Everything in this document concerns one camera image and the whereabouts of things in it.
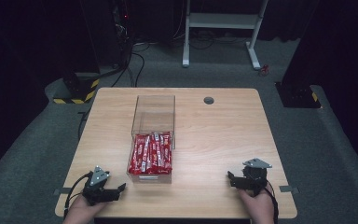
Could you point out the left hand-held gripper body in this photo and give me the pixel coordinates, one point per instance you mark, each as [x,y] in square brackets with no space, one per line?
[97,183]

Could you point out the small red floor object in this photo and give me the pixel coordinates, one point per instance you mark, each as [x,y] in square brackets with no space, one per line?
[263,70]

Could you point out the stack of red packets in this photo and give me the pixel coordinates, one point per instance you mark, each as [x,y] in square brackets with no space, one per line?
[150,154]

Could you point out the person's left hand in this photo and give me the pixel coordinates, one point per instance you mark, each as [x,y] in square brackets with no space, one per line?
[81,211]

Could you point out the clear acrylic box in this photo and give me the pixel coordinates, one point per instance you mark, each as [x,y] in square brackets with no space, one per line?
[154,119]

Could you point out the white metal stand frame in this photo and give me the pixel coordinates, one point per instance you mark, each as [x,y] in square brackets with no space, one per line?
[220,21]

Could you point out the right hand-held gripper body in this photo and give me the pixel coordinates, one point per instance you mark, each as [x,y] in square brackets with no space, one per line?
[254,175]

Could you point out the grey tape strip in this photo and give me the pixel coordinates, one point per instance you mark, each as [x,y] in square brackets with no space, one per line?
[61,191]
[289,188]

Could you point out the black stand base yellow stripes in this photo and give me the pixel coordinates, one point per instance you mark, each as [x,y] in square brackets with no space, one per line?
[80,88]

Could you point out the person's right hand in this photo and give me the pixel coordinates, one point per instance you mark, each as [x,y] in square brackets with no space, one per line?
[258,207]

